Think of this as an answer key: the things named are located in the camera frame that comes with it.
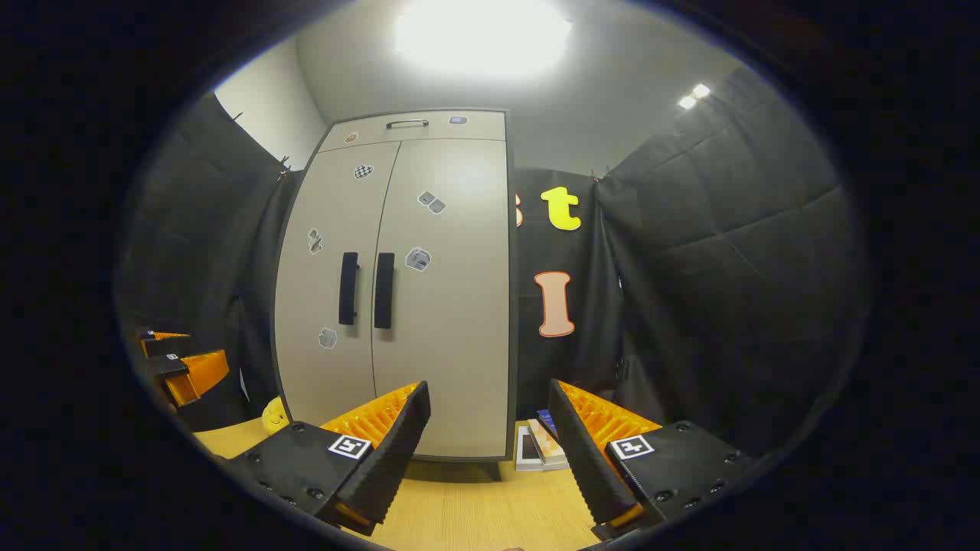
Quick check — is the white book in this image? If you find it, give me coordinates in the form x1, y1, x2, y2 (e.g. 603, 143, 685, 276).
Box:
514, 425, 569, 471

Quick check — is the yellow smiley toy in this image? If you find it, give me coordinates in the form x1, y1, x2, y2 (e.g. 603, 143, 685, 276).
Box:
262, 396, 290, 435

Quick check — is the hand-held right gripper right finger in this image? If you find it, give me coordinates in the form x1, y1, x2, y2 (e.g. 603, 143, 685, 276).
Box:
547, 379, 759, 540

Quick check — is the black backdrop cloth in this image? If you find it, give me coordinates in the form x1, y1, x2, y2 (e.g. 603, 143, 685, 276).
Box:
115, 65, 870, 460

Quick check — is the grey double-door shoe cabinet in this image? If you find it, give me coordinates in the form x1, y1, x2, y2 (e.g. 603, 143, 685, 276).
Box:
273, 109, 518, 462

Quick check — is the grey cabinet door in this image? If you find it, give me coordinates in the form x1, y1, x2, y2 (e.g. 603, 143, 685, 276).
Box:
371, 139, 512, 460
274, 142, 400, 425

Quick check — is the tan book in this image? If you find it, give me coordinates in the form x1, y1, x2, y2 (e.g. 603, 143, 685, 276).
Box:
528, 419, 569, 466

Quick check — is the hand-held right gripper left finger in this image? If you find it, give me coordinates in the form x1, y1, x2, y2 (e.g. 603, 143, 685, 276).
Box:
218, 380, 432, 536

